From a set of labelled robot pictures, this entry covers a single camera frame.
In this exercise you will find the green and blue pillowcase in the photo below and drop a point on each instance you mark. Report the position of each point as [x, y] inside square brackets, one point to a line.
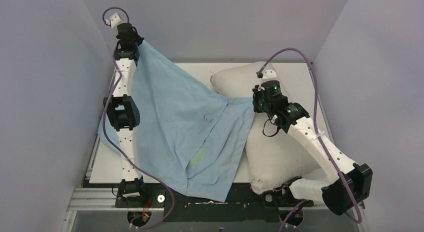
[189, 137]

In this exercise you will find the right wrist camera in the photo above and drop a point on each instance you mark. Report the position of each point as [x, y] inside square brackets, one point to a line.
[266, 75]

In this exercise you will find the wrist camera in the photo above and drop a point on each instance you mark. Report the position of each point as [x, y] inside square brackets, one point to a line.
[266, 75]
[114, 21]

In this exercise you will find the aluminium frame rail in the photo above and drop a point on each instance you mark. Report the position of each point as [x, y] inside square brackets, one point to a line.
[91, 207]

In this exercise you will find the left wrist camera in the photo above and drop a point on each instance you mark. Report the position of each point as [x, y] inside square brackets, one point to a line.
[114, 21]

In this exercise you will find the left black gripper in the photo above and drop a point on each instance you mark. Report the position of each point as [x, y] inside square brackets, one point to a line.
[133, 42]

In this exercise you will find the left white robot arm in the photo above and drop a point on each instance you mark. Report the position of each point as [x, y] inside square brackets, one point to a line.
[124, 116]

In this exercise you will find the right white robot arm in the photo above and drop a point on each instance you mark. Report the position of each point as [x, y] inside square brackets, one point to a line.
[346, 183]

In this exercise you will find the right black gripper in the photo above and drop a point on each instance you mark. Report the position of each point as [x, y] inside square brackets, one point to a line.
[257, 93]

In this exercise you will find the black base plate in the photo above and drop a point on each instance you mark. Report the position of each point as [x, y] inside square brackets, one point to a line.
[241, 204]

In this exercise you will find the white pillow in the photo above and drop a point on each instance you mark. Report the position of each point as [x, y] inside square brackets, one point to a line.
[272, 159]

